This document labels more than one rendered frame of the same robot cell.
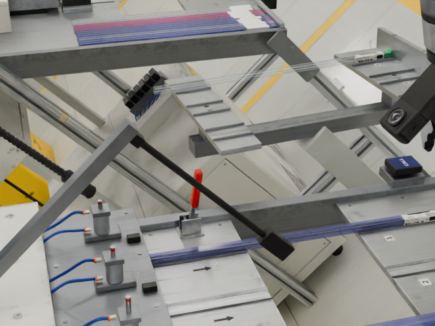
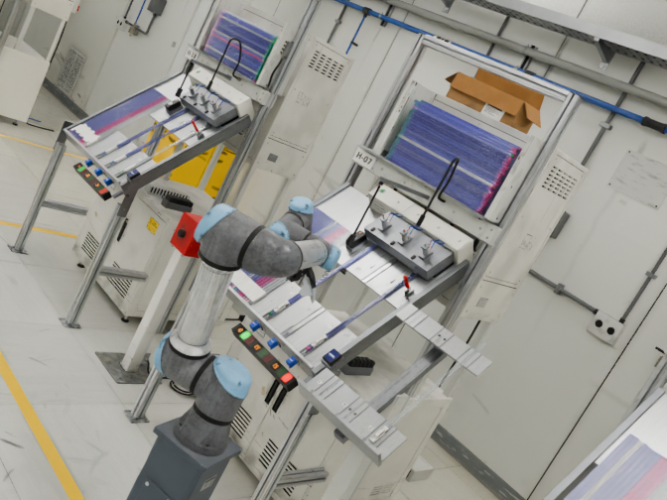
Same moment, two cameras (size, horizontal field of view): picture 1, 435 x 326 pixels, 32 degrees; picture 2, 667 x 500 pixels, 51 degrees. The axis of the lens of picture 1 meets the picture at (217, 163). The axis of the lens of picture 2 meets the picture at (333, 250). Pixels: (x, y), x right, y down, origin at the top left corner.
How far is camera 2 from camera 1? 282 cm
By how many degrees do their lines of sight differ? 106
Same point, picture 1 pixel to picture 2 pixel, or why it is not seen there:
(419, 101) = not seen: hidden behind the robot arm
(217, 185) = not seen: outside the picture
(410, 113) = not seen: hidden behind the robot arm
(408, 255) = (319, 319)
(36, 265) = (430, 229)
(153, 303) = (387, 239)
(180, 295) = (392, 269)
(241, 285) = (374, 281)
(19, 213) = (457, 243)
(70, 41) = (650, 444)
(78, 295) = (412, 233)
